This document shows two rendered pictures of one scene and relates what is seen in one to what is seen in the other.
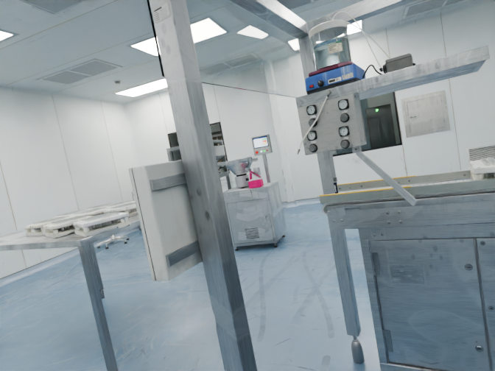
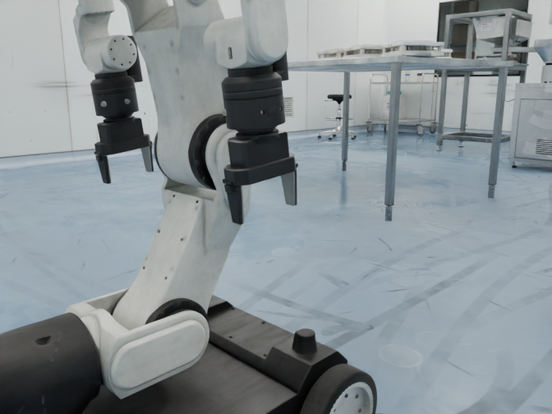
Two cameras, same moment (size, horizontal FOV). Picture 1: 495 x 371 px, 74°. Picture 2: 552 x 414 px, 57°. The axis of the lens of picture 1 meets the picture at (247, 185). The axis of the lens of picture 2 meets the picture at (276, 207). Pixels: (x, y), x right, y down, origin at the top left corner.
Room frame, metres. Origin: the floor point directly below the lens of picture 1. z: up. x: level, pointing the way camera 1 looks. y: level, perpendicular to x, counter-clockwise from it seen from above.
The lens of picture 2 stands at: (-1.05, 0.31, 0.73)
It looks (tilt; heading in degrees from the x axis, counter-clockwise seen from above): 13 degrees down; 25
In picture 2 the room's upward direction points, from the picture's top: straight up
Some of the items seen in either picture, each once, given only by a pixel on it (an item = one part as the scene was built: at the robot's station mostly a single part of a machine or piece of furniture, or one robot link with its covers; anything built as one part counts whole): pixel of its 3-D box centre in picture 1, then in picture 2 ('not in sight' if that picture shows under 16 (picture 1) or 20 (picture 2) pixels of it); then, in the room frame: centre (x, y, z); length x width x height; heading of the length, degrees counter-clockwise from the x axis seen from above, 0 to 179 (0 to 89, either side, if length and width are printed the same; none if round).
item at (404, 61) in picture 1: (396, 66); not in sight; (1.24, -0.62, 1.37); 0.12 x 0.07 x 0.06; 59
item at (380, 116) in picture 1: (357, 121); not in sight; (6.18, -2.23, 1.43); 1.38 x 0.01 x 1.16; 70
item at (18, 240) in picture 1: (83, 224); (365, 66); (2.50, 1.28, 0.87); 1.50 x 1.10 x 0.04; 61
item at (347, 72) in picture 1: (335, 80); not in sight; (1.37, -0.43, 1.38); 0.21 x 0.20 x 0.09; 149
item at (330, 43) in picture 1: (330, 46); not in sight; (1.37, -0.43, 1.52); 0.15 x 0.15 x 0.19
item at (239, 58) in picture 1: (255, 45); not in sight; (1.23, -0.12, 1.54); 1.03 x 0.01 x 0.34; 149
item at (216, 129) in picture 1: (197, 152); (478, 37); (7.33, 0.94, 1.43); 1.32 x 0.01 x 1.11; 70
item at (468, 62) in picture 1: (387, 85); not in sight; (1.32, -0.61, 1.32); 0.62 x 0.38 x 0.04; 59
